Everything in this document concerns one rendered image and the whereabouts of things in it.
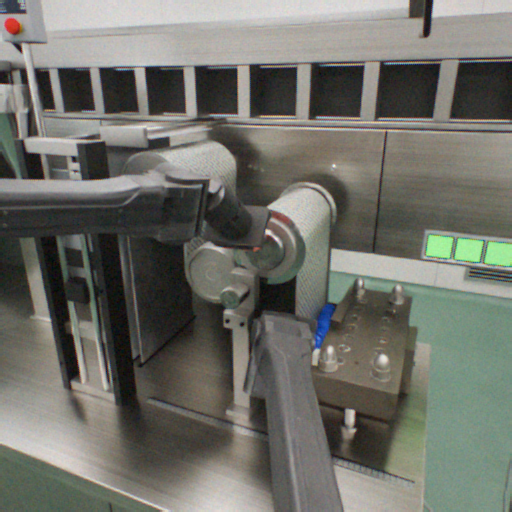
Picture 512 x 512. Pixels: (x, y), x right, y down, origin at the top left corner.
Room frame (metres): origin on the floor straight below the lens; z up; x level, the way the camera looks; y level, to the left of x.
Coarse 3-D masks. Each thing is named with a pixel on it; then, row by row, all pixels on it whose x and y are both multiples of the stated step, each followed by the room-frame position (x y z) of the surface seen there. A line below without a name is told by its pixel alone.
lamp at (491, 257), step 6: (492, 246) 0.87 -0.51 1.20; (498, 246) 0.86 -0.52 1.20; (504, 246) 0.86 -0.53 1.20; (510, 246) 0.86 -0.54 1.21; (486, 252) 0.87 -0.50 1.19; (492, 252) 0.87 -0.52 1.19; (498, 252) 0.86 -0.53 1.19; (504, 252) 0.86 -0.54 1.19; (510, 252) 0.85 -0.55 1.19; (486, 258) 0.87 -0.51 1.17; (492, 258) 0.87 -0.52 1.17; (498, 258) 0.86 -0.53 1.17; (504, 258) 0.86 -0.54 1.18; (510, 258) 0.85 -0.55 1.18; (498, 264) 0.86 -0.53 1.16; (504, 264) 0.86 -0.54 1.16; (510, 264) 0.85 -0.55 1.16
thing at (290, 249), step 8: (272, 224) 0.71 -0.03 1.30; (280, 224) 0.71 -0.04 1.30; (280, 232) 0.71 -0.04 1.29; (288, 232) 0.71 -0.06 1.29; (288, 240) 0.70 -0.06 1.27; (288, 248) 0.70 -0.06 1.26; (240, 256) 0.74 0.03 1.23; (288, 256) 0.70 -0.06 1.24; (248, 264) 0.73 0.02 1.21; (280, 264) 0.71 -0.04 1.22; (288, 264) 0.70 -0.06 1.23; (264, 272) 0.72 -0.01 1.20; (272, 272) 0.71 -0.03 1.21; (280, 272) 0.71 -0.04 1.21
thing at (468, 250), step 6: (462, 240) 0.89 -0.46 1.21; (468, 240) 0.89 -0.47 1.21; (474, 240) 0.88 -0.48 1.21; (462, 246) 0.89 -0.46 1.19; (468, 246) 0.89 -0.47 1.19; (474, 246) 0.88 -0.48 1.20; (480, 246) 0.88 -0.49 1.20; (456, 252) 0.89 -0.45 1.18; (462, 252) 0.89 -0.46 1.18; (468, 252) 0.88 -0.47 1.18; (474, 252) 0.88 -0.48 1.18; (480, 252) 0.88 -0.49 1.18; (456, 258) 0.89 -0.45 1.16; (462, 258) 0.89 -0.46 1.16; (468, 258) 0.88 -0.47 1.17; (474, 258) 0.88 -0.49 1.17
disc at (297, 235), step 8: (272, 216) 0.72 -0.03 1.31; (280, 216) 0.72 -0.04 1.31; (288, 224) 0.71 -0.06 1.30; (296, 232) 0.71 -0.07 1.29; (296, 240) 0.71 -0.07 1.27; (304, 240) 0.70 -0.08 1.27; (296, 248) 0.71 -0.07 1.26; (304, 248) 0.70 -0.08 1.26; (296, 256) 0.70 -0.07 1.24; (304, 256) 0.70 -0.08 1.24; (240, 264) 0.75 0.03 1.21; (296, 264) 0.71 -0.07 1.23; (288, 272) 0.71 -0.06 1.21; (296, 272) 0.70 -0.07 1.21; (264, 280) 0.73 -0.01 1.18; (272, 280) 0.72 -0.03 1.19; (280, 280) 0.72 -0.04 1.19
